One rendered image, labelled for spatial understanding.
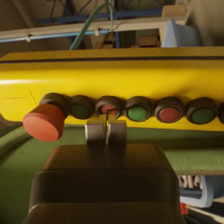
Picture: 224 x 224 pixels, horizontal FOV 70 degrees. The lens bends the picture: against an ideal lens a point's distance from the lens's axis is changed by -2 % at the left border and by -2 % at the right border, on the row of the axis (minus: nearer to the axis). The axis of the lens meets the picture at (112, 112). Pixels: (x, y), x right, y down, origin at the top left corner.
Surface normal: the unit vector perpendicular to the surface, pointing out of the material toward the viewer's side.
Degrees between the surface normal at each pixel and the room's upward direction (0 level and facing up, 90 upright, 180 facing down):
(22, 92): 85
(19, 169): 90
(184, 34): 100
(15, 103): 85
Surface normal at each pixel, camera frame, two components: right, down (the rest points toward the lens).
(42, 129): -0.11, 0.65
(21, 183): -0.10, -0.42
